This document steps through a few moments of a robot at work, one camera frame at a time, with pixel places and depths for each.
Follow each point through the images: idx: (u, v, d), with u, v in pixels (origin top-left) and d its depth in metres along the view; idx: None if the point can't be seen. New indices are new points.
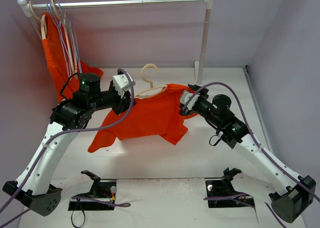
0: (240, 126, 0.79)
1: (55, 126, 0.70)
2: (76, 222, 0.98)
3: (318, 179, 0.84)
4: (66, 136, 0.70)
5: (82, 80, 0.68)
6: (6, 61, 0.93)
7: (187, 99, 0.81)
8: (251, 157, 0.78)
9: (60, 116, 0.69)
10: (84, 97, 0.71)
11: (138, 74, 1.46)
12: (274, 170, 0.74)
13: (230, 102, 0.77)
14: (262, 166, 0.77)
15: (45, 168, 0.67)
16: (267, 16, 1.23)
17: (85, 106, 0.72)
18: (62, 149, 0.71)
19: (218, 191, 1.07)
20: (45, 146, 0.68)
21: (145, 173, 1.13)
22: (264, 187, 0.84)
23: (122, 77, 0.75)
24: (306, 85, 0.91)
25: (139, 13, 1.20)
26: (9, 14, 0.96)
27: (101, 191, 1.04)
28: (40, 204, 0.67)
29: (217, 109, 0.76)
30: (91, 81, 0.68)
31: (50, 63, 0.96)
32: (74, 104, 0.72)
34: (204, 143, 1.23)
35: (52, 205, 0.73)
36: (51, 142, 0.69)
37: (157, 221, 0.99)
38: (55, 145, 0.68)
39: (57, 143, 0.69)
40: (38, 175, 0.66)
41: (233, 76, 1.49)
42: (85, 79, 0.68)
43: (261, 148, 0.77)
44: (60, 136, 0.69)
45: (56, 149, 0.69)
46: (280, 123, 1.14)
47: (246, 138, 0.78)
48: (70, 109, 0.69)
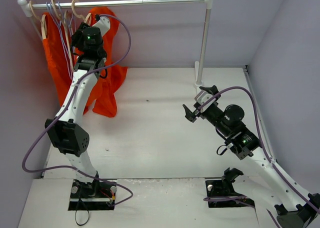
0: (253, 139, 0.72)
1: (80, 72, 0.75)
2: (78, 219, 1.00)
3: (315, 180, 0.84)
4: (91, 79, 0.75)
5: (87, 35, 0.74)
6: (6, 61, 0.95)
7: (204, 100, 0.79)
8: (261, 171, 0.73)
9: (82, 66, 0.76)
10: (92, 49, 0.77)
11: (138, 74, 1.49)
12: (285, 186, 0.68)
13: (243, 115, 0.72)
14: (272, 182, 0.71)
15: (79, 102, 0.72)
16: (267, 16, 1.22)
17: (97, 56, 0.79)
18: (88, 90, 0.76)
19: (218, 191, 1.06)
20: (76, 85, 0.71)
21: (145, 173, 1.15)
22: (269, 197, 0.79)
23: (103, 19, 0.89)
24: (306, 85, 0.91)
25: (139, 13, 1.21)
26: (10, 14, 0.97)
27: (101, 191, 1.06)
28: (78, 133, 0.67)
29: (229, 120, 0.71)
30: (95, 34, 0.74)
31: (50, 63, 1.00)
32: (88, 57, 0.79)
34: (204, 143, 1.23)
35: (84, 144, 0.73)
36: (80, 82, 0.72)
37: (156, 221, 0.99)
38: (84, 86, 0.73)
39: (85, 83, 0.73)
40: (75, 108, 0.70)
41: (233, 76, 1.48)
42: (90, 33, 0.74)
43: (273, 163, 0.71)
44: (89, 79, 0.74)
45: (85, 88, 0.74)
46: (280, 123, 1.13)
47: (257, 152, 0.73)
48: (88, 61, 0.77)
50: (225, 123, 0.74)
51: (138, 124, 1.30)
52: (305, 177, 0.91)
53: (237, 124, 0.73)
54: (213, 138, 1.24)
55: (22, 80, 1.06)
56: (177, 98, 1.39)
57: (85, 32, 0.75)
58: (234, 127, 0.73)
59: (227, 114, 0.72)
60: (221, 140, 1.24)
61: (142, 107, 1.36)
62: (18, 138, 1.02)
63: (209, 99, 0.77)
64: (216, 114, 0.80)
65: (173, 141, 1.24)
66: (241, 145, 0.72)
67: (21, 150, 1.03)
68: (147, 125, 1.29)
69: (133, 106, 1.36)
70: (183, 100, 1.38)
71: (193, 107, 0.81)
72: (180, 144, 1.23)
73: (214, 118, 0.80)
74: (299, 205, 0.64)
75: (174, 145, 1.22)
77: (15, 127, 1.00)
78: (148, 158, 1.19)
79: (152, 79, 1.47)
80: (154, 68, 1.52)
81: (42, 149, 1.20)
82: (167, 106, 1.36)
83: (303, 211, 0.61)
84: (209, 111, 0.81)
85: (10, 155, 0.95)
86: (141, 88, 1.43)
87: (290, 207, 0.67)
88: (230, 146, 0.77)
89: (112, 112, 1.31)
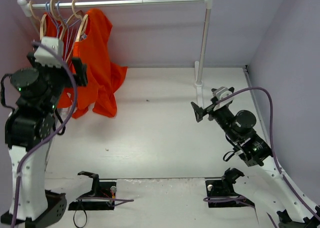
0: (263, 146, 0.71)
1: (18, 149, 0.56)
2: (77, 221, 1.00)
3: (315, 181, 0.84)
4: (36, 155, 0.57)
5: (17, 86, 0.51)
6: (6, 61, 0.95)
7: (224, 96, 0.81)
8: (271, 182, 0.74)
9: (16, 135, 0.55)
10: (32, 103, 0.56)
11: (138, 74, 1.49)
12: (293, 198, 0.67)
13: (255, 122, 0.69)
14: (280, 193, 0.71)
15: (32, 192, 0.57)
16: (267, 16, 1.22)
17: (40, 113, 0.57)
18: (38, 169, 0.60)
19: (218, 191, 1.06)
20: (17, 175, 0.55)
21: (144, 173, 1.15)
22: (271, 202, 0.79)
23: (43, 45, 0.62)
24: (306, 84, 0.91)
25: (138, 13, 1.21)
26: (9, 14, 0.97)
27: (101, 191, 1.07)
28: (44, 222, 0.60)
29: (240, 127, 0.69)
30: (28, 83, 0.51)
31: None
32: (25, 115, 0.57)
34: (203, 142, 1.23)
35: (60, 210, 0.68)
36: (22, 168, 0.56)
37: (156, 221, 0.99)
38: (28, 170, 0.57)
39: (30, 167, 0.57)
40: (28, 202, 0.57)
41: (233, 76, 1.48)
42: (21, 83, 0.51)
43: (283, 174, 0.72)
44: (32, 159, 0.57)
45: (32, 172, 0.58)
46: (280, 123, 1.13)
47: (267, 161, 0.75)
48: (24, 122, 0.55)
50: (235, 129, 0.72)
51: (138, 125, 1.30)
52: (305, 178, 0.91)
53: (248, 131, 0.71)
54: (213, 137, 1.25)
55: None
56: (176, 97, 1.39)
57: (15, 82, 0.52)
58: (245, 133, 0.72)
59: (238, 120, 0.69)
60: (221, 140, 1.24)
61: (142, 107, 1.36)
62: None
63: (228, 95, 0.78)
64: (226, 117, 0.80)
65: (172, 141, 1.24)
66: (252, 153, 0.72)
67: None
68: (146, 125, 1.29)
69: (133, 106, 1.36)
70: (183, 100, 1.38)
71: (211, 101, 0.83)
72: (180, 144, 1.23)
73: (223, 121, 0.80)
74: (307, 218, 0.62)
75: (173, 145, 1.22)
77: None
78: (148, 158, 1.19)
79: (152, 79, 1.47)
80: (154, 68, 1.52)
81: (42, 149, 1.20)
82: (167, 106, 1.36)
83: (310, 224, 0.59)
84: (219, 112, 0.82)
85: None
86: (141, 88, 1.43)
87: (296, 218, 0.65)
88: (239, 153, 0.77)
89: (111, 112, 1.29)
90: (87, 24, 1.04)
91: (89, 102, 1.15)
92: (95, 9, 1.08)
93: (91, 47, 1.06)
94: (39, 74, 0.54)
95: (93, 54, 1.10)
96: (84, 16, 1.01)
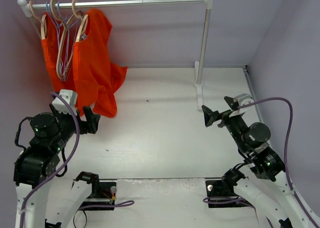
0: (277, 161, 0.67)
1: (23, 186, 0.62)
2: (77, 223, 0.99)
3: (316, 181, 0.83)
4: (40, 191, 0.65)
5: (35, 127, 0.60)
6: (6, 61, 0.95)
7: (245, 103, 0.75)
8: (280, 196, 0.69)
9: (25, 174, 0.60)
10: (43, 143, 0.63)
11: (138, 74, 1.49)
12: (301, 214, 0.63)
13: (269, 136, 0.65)
14: (289, 209, 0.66)
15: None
16: (266, 16, 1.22)
17: (48, 153, 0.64)
18: (40, 205, 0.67)
19: (218, 191, 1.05)
20: (22, 211, 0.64)
21: (144, 173, 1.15)
22: (273, 209, 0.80)
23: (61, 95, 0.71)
24: (306, 85, 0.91)
25: (139, 13, 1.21)
26: (9, 14, 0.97)
27: (101, 191, 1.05)
28: None
29: (253, 140, 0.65)
30: (45, 125, 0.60)
31: (48, 63, 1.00)
32: (35, 154, 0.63)
34: (203, 143, 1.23)
35: None
36: (27, 203, 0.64)
37: (156, 221, 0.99)
38: (32, 205, 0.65)
39: (34, 202, 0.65)
40: None
41: (233, 76, 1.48)
42: (38, 125, 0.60)
43: (294, 191, 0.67)
44: (35, 196, 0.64)
45: (35, 208, 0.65)
46: (280, 124, 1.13)
47: (279, 175, 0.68)
48: (33, 162, 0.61)
50: (248, 142, 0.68)
51: (138, 125, 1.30)
52: (305, 179, 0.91)
53: (261, 145, 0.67)
54: (213, 138, 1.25)
55: (22, 81, 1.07)
56: (177, 98, 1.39)
57: (34, 123, 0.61)
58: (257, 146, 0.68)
59: (252, 133, 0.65)
60: (221, 140, 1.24)
61: (142, 107, 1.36)
62: None
63: (251, 103, 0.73)
64: (240, 127, 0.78)
65: (172, 141, 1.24)
66: (264, 167, 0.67)
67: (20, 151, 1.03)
68: (146, 125, 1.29)
69: (133, 107, 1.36)
70: (183, 101, 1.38)
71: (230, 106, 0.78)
72: (179, 144, 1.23)
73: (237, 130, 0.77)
74: None
75: (173, 146, 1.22)
77: (14, 128, 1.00)
78: (148, 158, 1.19)
79: (152, 80, 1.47)
80: (154, 68, 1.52)
81: None
82: (167, 106, 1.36)
83: None
84: (233, 122, 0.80)
85: (9, 156, 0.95)
86: (141, 88, 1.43)
87: None
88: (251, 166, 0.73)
89: (111, 112, 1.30)
90: (88, 24, 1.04)
91: (90, 102, 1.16)
92: (94, 9, 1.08)
93: (91, 47, 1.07)
94: (55, 118, 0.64)
95: (93, 54, 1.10)
96: (85, 16, 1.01)
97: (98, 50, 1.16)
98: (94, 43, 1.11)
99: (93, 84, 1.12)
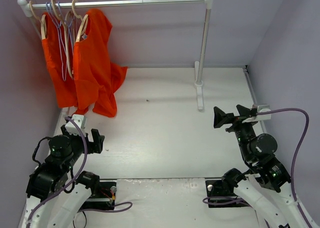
0: (281, 171, 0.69)
1: (34, 200, 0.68)
2: (77, 224, 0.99)
3: (315, 181, 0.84)
4: (47, 206, 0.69)
5: (52, 147, 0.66)
6: (6, 62, 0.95)
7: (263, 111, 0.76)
8: (283, 206, 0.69)
9: (36, 188, 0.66)
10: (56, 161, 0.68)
11: (138, 74, 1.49)
12: (303, 225, 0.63)
13: (275, 147, 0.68)
14: (292, 219, 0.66)
15: None
16: (267, 16, 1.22)
17: (59, 171, 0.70)
18: (45, 219, 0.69)
19: (218, 191, 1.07)
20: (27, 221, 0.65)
21: (143, 173, 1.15)
22: (274, 215, 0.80)
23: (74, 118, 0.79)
24: (306, 85, 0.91)
25: (139, 13, 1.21)
26: (9, 14, 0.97)
27: (101, 191, 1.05)
28: None
29: (260, 152, 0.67)
30: (61, 146, 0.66)
31: (49, 63, 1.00)
32: (48, 171, 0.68)
34: (203, 143, 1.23)
35: None
36: (33, 215, 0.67)
37: (156, 221, 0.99)
38: (37, 218, 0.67)
39: (39, 215, 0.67)
40: None
41: (233, 76, 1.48)
42: (55, 145, 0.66)
43: (298, 202, 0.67)
44: (42, 208, 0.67)
45: (40, 221, 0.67)
46: (280, 123, 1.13)
47: (285, 186, 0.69)
48: (44, 178, 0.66)
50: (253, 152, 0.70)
51: (138, 125, 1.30)
52: (305, 178, 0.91)
53: (266, 156, 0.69)
54: (213, 138, 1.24)
55: (22, 81, 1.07)
56: (176, 98, 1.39)
57: (52, 143, 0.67)
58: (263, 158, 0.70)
59: (259, 145, 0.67)
60: (221, 140, 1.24)
61: (142, 107, 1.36)
62: (17, 139, 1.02)
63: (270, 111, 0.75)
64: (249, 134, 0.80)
65: (172, 142, 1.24)
66: (269, 176, 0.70)
67: (20, 152, 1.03)
68: (146, 125, 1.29)
69: (133, 107, 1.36)
70: (183, 100, 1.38)
71: (246, 111, 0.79)
72: (179, 144, 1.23)
73: (246, 138, 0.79)
74: None
75: (173, 145, 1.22)
77: (15, 128, 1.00)
78: (148, 158, 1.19)
79: (151, 80, 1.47)
80: (154, 68, 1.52)
81: (43, 149, 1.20)
82: (167, 106, 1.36)
83: None
84: (243, 129, 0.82)
85: (9, 156, 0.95)
86: (140, 88, 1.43)
87: None
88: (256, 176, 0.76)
89: (111, 112, 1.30)
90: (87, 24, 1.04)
91: (90, 101, 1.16)
92: (94, 9, 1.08)
93: (91, 47, 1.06)
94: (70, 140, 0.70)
95: (93, 53, 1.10)
96: (85, 16, 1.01)
97: (98, 49, 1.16)
98: (94, 43, 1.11)
99: (94, 84, 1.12)
